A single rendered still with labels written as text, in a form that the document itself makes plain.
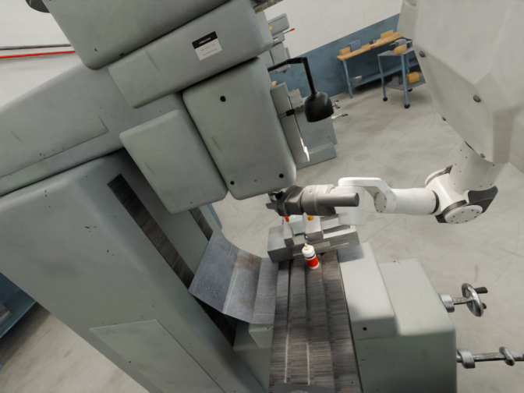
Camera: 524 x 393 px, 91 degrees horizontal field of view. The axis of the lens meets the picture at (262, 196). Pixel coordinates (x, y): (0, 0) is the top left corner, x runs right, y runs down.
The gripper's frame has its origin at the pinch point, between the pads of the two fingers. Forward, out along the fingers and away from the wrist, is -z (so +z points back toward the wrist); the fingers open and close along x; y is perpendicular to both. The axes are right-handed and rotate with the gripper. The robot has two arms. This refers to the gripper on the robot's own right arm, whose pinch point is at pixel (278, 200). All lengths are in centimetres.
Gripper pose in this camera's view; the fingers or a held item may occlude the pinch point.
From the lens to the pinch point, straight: 81.4
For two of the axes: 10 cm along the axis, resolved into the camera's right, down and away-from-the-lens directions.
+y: 3.7, 8.1, 4.5
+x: -5.0, 5.9, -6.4
